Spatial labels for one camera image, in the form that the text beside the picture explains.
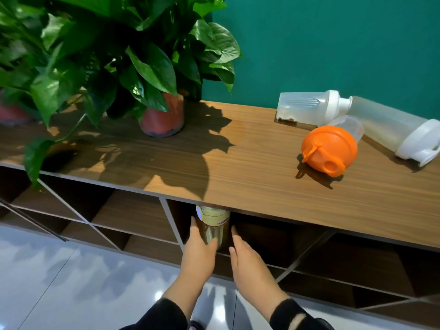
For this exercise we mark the person's right forearm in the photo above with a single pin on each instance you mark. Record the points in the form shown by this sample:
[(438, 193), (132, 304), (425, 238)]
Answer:
[(285, 316)]

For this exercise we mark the person's right hand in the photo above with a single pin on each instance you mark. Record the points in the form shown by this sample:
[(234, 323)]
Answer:
[(252, 271)]

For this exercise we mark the wooden cabinet with slanted dividers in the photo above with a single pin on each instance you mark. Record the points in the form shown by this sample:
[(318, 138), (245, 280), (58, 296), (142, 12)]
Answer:
[(137, 213)]

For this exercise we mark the green potted plant red pot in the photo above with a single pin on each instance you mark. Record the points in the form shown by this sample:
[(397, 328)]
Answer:
[(13, 48), (151, 65)]

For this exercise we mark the large white-lid shaker bottle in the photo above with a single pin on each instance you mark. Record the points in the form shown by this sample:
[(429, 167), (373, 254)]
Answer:
[(388, 127)]

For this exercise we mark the small white-lid clear bottle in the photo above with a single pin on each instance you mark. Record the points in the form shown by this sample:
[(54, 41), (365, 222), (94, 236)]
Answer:
[(306, 106)]

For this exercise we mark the yellow-green translucent bottle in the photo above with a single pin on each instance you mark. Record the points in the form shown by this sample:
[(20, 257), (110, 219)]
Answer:
[(213, 223)]

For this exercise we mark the person's left hand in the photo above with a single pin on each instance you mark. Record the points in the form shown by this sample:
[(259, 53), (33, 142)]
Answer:
[(197, 261)]

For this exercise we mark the orange-lid shaker bottle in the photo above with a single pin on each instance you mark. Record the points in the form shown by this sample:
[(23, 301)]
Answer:
[(330, 147)]

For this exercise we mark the person's left forearm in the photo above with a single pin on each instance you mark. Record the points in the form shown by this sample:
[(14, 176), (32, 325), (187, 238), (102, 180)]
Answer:
[(165, 316)]

